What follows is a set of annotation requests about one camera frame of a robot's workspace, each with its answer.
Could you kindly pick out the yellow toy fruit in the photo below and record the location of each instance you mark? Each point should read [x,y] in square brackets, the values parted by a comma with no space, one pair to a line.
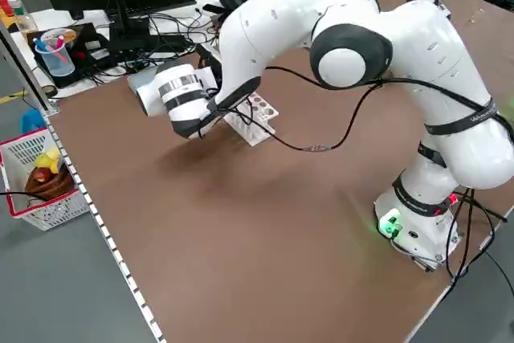
[50,158]

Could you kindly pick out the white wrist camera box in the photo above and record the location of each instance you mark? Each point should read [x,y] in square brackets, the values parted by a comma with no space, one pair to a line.
[206,78]

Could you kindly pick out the aluminium frame post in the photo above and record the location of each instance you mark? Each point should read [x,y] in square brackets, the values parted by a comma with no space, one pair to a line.
[24,66]

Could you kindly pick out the dark tape roll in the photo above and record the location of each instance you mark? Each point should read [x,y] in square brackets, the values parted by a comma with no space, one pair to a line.
[44,90]

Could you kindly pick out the brown woven bowl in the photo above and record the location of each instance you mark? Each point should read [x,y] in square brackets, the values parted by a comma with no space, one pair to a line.
[56,186]

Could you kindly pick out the silver digital scale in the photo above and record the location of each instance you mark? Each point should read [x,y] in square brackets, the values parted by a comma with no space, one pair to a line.
[138,82]

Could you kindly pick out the white test tube rack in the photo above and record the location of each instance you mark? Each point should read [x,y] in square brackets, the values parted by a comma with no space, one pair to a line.
[265,110]

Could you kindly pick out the blue plastic object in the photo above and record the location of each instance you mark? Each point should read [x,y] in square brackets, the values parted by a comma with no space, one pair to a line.
[32,122]

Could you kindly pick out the flat black box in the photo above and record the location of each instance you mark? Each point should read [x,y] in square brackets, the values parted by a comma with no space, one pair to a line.
[92,54]

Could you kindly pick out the red toy apple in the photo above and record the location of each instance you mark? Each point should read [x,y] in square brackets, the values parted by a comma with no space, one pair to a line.
[42,175]

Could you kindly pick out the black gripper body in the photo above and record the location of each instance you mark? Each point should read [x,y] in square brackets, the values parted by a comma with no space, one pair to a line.
[210,66]

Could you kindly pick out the red capped bottle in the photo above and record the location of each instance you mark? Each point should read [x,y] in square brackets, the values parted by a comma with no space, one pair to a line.
[4,7]

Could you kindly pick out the aluminium table edge rail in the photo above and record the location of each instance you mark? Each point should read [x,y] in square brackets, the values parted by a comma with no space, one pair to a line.
[100,222]

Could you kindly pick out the white plastic basket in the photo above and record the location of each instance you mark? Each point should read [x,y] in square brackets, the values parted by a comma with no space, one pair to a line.
[52,214]

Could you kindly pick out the clear measuring cup with pens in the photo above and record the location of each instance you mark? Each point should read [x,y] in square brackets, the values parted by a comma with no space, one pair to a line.
[58,64]

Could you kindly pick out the clear bottle with white cap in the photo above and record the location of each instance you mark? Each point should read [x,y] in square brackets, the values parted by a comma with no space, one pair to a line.
[14,3]

